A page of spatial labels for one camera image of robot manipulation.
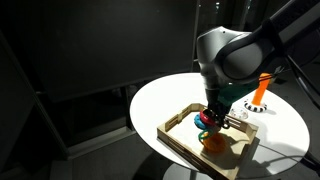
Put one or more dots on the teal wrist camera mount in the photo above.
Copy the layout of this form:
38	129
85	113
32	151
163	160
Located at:
231	93

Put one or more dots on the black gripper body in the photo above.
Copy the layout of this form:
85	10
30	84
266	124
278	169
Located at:
219	112

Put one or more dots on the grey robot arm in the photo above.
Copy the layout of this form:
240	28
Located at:
231	61

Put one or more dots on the wooden slatted tray box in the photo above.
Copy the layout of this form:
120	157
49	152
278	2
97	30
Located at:
218	154

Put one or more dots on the orange stacking post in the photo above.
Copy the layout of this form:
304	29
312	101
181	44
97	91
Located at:
264	80

